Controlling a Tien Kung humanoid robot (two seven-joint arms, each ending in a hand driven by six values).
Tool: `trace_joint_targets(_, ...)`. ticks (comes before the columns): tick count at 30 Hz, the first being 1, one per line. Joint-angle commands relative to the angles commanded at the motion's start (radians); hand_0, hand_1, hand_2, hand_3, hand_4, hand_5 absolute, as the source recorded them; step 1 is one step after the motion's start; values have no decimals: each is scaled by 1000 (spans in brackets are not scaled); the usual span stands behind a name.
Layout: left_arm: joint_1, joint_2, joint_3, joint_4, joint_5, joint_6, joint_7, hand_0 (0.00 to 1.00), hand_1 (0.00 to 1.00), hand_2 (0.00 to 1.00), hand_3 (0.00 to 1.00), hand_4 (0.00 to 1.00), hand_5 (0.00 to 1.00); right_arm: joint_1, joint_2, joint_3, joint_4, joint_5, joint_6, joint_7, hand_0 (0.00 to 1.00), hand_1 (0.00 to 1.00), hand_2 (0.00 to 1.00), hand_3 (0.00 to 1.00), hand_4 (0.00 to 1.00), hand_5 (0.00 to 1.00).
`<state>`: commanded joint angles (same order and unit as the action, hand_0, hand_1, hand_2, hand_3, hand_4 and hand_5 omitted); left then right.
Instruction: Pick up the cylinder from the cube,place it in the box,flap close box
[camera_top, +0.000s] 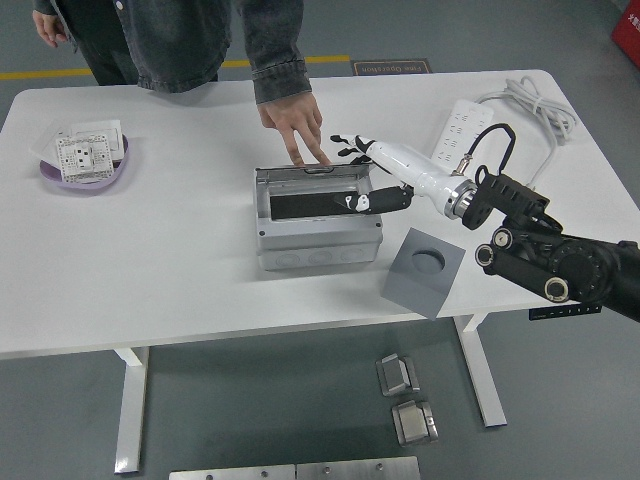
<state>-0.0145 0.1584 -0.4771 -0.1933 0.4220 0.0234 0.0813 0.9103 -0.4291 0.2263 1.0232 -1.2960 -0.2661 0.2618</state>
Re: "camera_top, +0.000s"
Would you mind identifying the thin white plastic card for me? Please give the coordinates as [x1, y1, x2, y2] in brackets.
[27, 124, 74, 164]

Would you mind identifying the red container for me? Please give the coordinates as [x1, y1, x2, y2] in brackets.
[610, 0, 640, 64]

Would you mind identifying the person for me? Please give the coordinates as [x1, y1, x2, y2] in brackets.
[32, 0, 236, 94]

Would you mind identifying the person's left hand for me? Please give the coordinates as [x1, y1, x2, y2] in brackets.
[257, 92, 332, 167]

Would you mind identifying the grey junction box hinged lid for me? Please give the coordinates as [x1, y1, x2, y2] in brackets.
[253, 164, 385, 272]

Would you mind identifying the robot right hand white shell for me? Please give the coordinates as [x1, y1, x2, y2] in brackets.
[329, 133, 476, 216]

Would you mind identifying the purple shallow bowl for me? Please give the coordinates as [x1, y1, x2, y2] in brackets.
[38, 133, 131, 194]

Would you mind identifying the dark floor sign with lettering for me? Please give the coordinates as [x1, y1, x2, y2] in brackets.
[351, 59, 431, 78]

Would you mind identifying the grey cube with round hole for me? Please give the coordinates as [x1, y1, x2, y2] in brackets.
[382, 227, 467, 320]

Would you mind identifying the person's right hand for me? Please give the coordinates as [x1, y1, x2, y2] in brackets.
[32, 9, 69, 49]

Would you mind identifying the white power strip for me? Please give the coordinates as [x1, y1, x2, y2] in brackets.
[430, 98, 495, 166]

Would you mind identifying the small metal block fixture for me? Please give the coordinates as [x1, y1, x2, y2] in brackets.
[375, 352, 421, 399]
[390, 398, 440, 447]

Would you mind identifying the white wall socket module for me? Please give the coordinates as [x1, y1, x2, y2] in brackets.
[54, 135, 114, 182]

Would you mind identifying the grey metal plate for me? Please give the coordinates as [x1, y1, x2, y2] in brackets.
[295, 455, 421, 480]
[168, 464, 297, 480]

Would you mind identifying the white switch panel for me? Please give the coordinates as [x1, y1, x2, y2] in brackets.
[69, 118, 125, 161]

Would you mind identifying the black table control panel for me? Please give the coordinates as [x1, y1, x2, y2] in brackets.
[528, 302, 604, 321]

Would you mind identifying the white table leg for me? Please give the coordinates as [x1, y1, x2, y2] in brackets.
[453, 313, 509, 429]
[112, 345, 151, 475]

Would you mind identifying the white power cord with plug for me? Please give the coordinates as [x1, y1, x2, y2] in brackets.
[474, 75, 579, 189]

